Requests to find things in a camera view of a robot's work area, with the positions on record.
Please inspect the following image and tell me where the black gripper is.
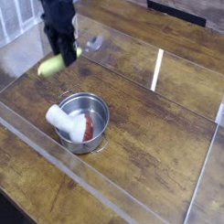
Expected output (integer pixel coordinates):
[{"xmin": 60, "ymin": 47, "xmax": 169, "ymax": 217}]
[{"xmin": 39, "ymin": 0, "xmax": 77, "ymax": 67}]

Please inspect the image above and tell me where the green handled metal spoon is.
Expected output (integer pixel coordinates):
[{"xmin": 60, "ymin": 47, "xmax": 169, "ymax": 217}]
[{"xmin": 37, "ymin": 35, "xmax": 103, "ymax": 78}]

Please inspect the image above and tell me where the small steel pot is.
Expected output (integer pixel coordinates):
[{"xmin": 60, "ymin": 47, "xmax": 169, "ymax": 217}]
[{"xmin": 56, "ymin": 92, "xmax": 110, "ymax": 155}]

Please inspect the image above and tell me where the white and red toy mushroom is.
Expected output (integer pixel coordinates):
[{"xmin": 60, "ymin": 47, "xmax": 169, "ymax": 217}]
[{"xmin": 46, "ymin": 104, "xmax": 94, "ymax": 143}]

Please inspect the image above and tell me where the black strip on table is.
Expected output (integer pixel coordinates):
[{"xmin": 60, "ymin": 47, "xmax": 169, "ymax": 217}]
[{"xmin": 147, "ymin": 0, "xmax": 207, "ymax": 27}]

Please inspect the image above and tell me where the clear acrylic enclosure wall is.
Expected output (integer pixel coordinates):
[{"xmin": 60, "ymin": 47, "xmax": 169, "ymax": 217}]
[{"xmin": 0, "ymin": 16, "xmax": 224, "ymax": 224}]

